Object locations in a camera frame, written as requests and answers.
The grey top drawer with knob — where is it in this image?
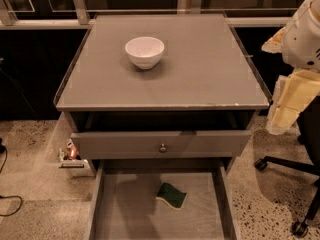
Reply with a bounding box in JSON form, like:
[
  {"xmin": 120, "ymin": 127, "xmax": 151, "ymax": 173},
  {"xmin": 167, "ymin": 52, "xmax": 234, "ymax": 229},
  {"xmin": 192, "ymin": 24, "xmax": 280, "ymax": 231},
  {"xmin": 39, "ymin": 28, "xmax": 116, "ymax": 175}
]
[{"xmin": 71, "ymin": 130, "xmax": 251, "ymax": 160}]

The black floor cable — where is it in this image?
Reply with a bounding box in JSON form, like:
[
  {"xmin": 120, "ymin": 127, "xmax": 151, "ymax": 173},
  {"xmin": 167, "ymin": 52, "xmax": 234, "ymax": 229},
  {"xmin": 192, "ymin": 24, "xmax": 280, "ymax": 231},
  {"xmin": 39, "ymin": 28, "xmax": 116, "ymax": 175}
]
[{"xmin": 0, "ymin": 137, "xmax": 24, "ymax": 218}]

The grey drawer cabinet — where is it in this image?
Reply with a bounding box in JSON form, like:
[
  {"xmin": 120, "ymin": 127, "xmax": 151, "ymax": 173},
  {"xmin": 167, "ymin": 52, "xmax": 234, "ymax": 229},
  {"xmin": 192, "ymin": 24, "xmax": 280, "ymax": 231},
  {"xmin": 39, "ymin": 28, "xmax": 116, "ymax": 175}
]
[{"xmin": 53, "ymin": 13, "xmax": 274, "ymax": 177}]

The metal railing frame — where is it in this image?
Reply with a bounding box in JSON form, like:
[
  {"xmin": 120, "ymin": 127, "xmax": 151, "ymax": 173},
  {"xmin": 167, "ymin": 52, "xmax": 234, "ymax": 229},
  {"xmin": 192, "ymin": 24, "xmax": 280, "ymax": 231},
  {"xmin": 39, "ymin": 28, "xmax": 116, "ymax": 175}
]
[{"xmin": 0, "ymin": 0, "xmax": 304, "ymax": 29}]

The white ceramic bowl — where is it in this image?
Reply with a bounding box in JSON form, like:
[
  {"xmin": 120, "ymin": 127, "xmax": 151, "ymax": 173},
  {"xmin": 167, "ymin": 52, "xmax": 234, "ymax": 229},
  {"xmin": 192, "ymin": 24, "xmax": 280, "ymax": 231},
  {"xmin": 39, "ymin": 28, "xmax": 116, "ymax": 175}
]
[{"xmin": 125, "ymin": 37, "xmax": 165, "ymax": 70}]

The open grey middle drawer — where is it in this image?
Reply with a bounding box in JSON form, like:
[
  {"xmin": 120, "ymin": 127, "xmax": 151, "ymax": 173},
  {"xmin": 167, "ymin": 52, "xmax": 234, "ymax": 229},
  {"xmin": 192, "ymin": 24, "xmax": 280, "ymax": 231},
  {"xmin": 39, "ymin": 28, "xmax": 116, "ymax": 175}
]
[{"xmin": 84, "ymin": 158, "xmax": 241, "ymax": 240}]

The green and yellow sponge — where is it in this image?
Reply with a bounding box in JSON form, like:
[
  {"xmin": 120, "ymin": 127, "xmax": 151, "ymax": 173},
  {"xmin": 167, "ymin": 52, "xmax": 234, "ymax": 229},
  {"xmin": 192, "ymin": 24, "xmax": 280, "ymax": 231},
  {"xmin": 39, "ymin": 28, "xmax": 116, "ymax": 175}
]
[{"xmin": 156, "ymin": 183, "xmax": 187, "ymax": 210}]

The clear plastic side bin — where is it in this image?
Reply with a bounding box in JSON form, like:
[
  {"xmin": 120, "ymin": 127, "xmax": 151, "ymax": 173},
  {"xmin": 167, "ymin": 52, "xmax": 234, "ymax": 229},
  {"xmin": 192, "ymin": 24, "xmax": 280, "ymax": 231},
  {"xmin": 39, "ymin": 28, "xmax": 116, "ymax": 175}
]
[{"xmin": 46, "ymin": 114, "xmax": 94, "ymax": 177}]

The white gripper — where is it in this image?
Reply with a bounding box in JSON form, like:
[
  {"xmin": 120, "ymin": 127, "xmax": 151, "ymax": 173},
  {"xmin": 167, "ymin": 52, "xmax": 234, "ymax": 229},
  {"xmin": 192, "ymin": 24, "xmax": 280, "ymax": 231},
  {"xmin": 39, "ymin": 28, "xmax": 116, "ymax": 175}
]
[{"xmin": 261, "ymin": 0, "xmax": 320, "ymax": 135}]

